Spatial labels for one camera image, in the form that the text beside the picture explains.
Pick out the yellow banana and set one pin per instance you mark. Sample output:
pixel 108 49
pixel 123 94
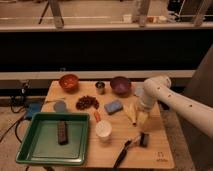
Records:
pixel 130 112

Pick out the green plastic tray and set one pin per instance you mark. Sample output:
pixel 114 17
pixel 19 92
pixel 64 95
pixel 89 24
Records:
pixel 40 144

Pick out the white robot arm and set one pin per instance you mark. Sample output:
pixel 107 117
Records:
pixel 158 89

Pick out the light blue cloth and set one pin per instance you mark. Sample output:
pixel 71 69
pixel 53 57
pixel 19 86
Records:
pixel 138 90

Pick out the bunch of dark grapes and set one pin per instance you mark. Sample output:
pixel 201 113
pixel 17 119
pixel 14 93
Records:
pixel 86 102

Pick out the blue sponge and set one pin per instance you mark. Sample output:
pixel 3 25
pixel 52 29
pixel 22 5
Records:
pixel 113 107

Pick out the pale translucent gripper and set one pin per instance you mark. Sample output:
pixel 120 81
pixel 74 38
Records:
pixel 142 118

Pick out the small metal cup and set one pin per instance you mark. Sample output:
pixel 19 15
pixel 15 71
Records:
pixel 100 87

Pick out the white cup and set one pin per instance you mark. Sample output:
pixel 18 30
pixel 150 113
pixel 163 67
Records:
pixel 103 130

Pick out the blue box on floor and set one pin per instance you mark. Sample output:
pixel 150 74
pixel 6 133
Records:
pixel 32 109

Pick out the purple bowl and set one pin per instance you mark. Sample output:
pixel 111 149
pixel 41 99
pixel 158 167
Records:
pixel 120 85

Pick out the orange red bowl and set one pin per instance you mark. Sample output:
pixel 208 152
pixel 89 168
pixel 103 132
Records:
pixel 69 82

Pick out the grey round lid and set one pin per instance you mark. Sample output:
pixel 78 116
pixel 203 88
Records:
pixel 60 107

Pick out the black handled brush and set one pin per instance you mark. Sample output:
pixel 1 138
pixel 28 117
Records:
pixel 141 140

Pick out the orange carrot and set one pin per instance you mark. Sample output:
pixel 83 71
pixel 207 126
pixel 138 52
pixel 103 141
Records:
pixel 97 116

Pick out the dark brown block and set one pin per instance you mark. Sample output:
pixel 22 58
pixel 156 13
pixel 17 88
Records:
pixel 62 133

